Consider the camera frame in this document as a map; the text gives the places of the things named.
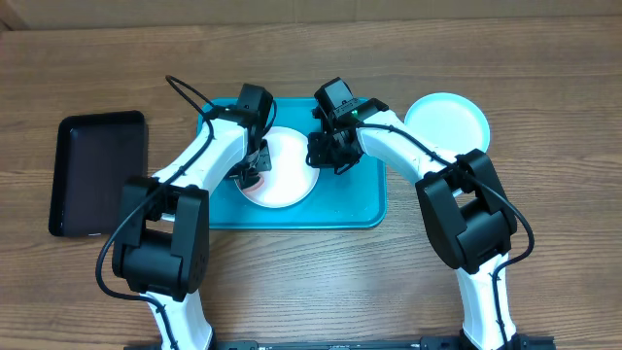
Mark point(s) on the white plate with red stain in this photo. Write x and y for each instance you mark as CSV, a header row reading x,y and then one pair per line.
x,y
290,179

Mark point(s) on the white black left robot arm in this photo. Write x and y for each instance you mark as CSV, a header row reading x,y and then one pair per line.
x,y
160,250

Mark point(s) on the black rectangular water tray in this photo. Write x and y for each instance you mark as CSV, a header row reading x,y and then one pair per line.
x,y
95,154

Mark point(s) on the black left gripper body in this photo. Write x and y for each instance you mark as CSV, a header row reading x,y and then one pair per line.
x,y
257,162

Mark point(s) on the light blue plate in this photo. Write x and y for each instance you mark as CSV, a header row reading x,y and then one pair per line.
x,y
450,121

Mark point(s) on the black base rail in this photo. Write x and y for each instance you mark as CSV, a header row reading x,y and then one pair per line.
x,y
340,344

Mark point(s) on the pink green scrub sponge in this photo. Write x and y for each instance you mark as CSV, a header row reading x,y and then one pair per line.
x,y
251,183

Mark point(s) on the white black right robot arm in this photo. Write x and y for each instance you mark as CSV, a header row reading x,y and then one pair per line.
x,y
467,216

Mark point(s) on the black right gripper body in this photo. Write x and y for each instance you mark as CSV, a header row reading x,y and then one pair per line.
x,y
335,155

